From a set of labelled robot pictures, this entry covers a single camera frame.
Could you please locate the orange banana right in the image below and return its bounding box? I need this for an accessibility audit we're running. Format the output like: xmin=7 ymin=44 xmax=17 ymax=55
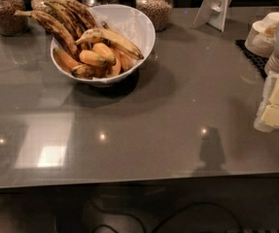
xmin=118 ymin=50 xmax=133 ymax=72

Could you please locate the white ceramic bowl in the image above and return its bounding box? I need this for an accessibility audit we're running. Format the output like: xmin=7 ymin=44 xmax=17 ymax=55
xmin=51 ymin=4 xmax=156 ymax=87

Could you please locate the yellow spotted banana top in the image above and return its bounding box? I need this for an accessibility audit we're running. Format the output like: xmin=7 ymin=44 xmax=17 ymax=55
xmin=76 ymin=28 xmax=144 ymax=60

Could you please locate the small orange banana upper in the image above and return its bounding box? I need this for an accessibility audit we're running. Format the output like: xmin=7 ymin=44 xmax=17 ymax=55
xmin=92 ymin=43 xmax=116 ymax=65

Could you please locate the small orange banana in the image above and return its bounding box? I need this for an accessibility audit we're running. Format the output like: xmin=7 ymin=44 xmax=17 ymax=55
xmin=92 ymin=43 xmax=116 ymax=65
xmin=79 ymin=50 xmax=107 ymax=67

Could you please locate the small orange banana centre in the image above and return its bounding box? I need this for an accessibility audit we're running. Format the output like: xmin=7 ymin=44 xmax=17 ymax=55
xmin=79 ymin=50 xmax=107 ymax=67

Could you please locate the brown spotted banana bottom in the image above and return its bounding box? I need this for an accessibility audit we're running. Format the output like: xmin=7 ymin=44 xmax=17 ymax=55
xmin=71 ymin=64 xmax=106 ymax=80

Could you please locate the dark spotted banana back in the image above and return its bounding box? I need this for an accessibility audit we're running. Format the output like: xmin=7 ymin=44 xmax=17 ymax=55
xmin=52 ymin=0 xmax=98 ymax=29

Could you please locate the dark spotted banana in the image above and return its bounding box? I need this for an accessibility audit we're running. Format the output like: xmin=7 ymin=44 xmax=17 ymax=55
xmin=46 ymin=2 xmax=82 ymax=40
xmin=52 ymin=0 xmax=98 ymax=29

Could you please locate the orange banana left edge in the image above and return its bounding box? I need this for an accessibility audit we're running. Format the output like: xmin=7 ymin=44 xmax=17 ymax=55
xmin=52 ymin=48 xmax=80 ymax=73

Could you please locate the dark spotted banana middle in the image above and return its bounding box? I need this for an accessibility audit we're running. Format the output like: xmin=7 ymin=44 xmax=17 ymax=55
xmin=46 ymin=2 xmax=82 ymax=40

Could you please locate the long spotted banana left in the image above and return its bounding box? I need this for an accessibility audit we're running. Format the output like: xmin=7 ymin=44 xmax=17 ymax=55
xmin=15 ymin=10 xmax=79 ymax=59

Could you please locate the black rubber mat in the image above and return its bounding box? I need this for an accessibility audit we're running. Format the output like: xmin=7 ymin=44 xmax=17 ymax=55
xmin=235 ymin=40 xmax=268 ymax=80

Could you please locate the stack of paper bowls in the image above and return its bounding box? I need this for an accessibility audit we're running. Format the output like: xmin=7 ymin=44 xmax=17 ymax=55
xmin=245 ymin=12 xmax=279 ymax=58

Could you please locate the white folded card stand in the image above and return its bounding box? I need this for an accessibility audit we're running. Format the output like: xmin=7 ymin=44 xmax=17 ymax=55
xmin=192 ymin=0 xmax=232 ymax=32

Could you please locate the black cable under table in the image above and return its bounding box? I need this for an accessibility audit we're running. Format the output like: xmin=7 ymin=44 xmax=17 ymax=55
xmin=89 ymin=200 xmax=245 ymax=233

